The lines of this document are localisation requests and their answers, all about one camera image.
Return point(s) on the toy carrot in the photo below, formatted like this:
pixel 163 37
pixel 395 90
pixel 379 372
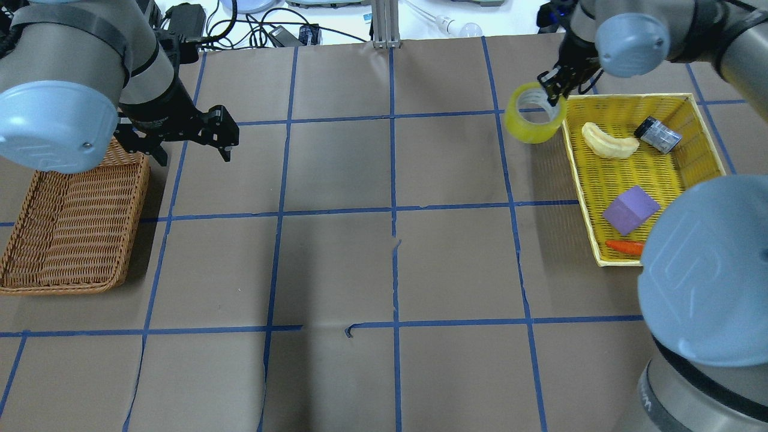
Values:
pixel 632 248

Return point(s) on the toy banana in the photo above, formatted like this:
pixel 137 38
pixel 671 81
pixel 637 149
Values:
pixel 608 146

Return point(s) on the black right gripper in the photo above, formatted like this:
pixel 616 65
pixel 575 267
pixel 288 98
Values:
pixel 572 62

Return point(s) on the aluminium frame post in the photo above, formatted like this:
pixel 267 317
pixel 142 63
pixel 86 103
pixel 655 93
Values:
pixel 385 24

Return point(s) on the small black adapter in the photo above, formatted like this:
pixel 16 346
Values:
pixel 279 36

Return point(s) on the purple cube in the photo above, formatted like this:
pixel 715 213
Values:
pixel 630 210

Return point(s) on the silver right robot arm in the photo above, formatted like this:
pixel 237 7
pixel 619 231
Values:
pixel 702 290

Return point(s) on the yellow plastic basket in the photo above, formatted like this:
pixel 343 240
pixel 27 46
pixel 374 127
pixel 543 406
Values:
pixel 599 181

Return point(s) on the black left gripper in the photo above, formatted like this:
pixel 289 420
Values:
pixel 161 111

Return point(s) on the light bulb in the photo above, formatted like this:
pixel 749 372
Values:
pixel 458 29

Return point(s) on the yellow transparent tape roll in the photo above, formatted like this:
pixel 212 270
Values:
pixel 530 118

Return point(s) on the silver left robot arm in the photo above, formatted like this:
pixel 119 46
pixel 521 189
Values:
pixel 77 74

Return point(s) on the black glitter jar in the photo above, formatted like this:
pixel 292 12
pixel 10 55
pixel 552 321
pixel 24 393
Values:
pixel 653 132

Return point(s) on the black power adapter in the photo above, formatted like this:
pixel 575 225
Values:
pixel 186 20

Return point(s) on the brown wicker basket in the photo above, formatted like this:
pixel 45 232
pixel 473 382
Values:
pixel 75 232

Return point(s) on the blue plate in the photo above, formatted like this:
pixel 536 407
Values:
pixel 248 6

